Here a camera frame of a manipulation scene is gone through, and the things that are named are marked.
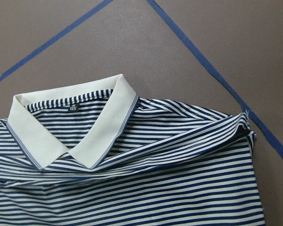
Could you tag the navy white striped polo shirt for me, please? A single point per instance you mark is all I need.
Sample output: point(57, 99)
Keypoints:
point(96, 154)

